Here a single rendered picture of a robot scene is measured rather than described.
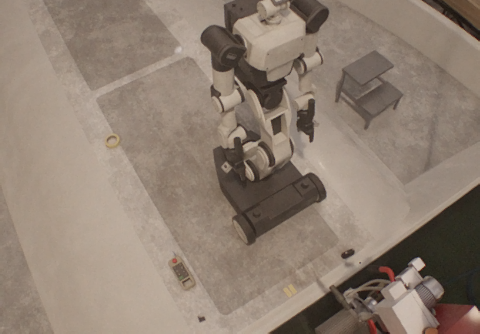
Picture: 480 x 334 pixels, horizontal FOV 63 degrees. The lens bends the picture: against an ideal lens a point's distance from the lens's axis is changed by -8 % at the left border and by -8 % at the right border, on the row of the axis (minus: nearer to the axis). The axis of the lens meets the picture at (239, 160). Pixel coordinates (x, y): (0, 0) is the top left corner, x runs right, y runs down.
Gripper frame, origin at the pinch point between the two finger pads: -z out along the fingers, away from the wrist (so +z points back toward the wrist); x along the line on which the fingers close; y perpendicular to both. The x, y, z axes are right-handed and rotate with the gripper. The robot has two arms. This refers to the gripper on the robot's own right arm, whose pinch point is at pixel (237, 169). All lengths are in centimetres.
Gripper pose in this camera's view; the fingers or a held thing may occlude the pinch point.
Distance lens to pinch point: 216.6
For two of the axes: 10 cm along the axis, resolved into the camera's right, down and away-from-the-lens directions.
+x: 5.3, 5.9, -6.2
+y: 8.4, -4.5, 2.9
